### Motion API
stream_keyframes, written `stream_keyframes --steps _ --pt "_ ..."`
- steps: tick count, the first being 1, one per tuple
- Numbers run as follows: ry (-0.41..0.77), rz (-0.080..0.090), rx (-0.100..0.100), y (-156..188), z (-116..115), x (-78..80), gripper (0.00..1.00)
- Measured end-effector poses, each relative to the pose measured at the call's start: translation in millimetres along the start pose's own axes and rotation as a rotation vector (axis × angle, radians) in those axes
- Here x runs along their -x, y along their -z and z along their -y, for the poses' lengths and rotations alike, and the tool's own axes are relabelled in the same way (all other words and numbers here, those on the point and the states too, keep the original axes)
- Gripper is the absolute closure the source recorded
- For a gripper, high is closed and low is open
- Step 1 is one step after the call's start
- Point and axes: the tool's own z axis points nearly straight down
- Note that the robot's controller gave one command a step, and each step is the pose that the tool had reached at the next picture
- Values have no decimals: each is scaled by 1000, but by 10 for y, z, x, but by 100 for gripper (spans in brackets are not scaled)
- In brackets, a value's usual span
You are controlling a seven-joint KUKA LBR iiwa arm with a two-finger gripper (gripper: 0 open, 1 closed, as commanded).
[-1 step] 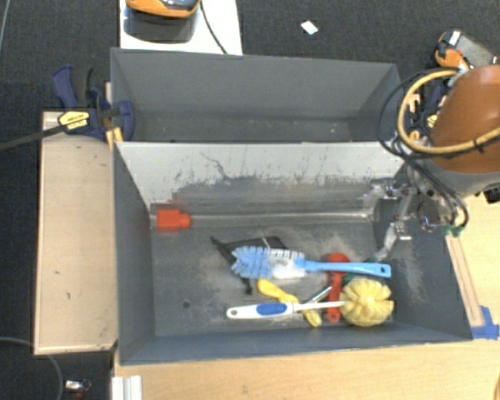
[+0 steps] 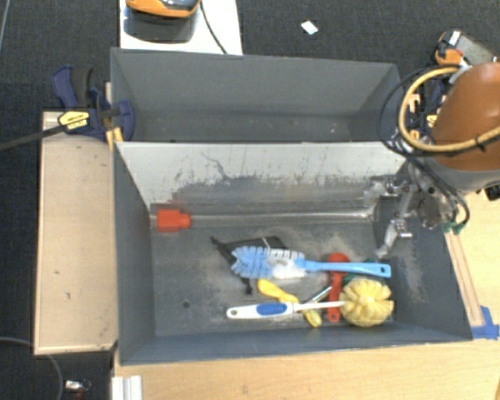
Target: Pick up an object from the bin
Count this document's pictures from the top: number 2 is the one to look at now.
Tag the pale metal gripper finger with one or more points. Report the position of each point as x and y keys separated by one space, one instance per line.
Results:
x=389 y=240
x=405 y=235

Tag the red measuring spoon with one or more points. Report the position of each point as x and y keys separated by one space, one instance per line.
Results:
x=336 y=283

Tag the blue bottle brush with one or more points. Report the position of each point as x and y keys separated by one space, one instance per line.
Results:
x=258 y=261

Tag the black flat object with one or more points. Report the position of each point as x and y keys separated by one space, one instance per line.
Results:
x=254 y=243

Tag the grey metal bin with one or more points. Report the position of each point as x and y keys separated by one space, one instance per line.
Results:
x=233 y=98

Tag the clear tube with red cap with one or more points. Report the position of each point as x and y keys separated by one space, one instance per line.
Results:
x=173 y=220

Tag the pale wood flat board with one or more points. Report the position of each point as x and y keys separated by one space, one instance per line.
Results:
x=75 y=244

